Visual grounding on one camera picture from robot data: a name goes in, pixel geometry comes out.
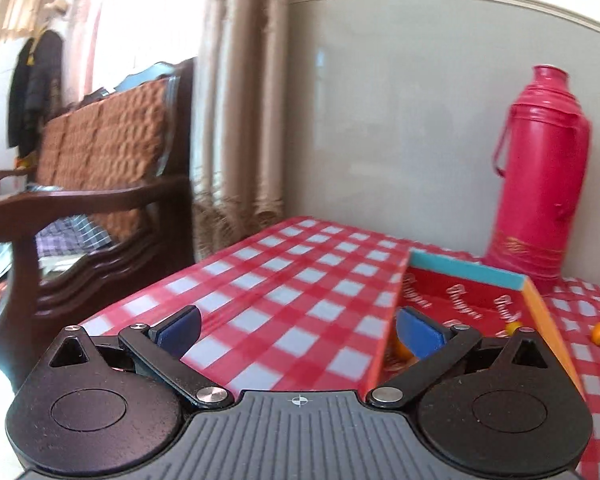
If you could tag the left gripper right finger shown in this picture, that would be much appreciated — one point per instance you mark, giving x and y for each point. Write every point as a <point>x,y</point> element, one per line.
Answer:
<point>475,406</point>

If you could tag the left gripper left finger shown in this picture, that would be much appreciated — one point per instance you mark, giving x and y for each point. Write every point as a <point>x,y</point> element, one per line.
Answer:
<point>95,406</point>

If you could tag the small orange kumquat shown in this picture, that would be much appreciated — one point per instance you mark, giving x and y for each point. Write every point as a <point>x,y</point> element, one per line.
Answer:
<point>512,327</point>

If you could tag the orange cloth book box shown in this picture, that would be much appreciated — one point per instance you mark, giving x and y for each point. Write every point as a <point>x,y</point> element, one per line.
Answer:
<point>450,291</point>

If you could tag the dark wooden sofa bench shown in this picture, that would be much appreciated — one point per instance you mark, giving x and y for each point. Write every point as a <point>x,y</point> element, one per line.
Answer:
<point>106,212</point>

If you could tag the plaid blue white cloth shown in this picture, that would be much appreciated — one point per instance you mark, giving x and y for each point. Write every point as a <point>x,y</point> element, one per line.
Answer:
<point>61,244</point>

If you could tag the red white checkered tablecloth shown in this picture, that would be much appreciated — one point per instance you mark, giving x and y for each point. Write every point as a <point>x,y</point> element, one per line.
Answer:
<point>282,310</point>

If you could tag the red thermos flask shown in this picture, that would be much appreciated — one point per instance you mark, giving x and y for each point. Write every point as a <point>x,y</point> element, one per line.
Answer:
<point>541,156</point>

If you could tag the brown textured sofa cushion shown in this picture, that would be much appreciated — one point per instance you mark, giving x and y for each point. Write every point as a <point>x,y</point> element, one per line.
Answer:
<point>110,144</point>

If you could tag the beige embroidered curtain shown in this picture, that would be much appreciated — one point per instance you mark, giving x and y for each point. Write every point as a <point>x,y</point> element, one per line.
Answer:
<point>237,152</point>

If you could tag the black hanging coat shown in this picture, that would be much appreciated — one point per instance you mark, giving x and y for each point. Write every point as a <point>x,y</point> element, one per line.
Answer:
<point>35,92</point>

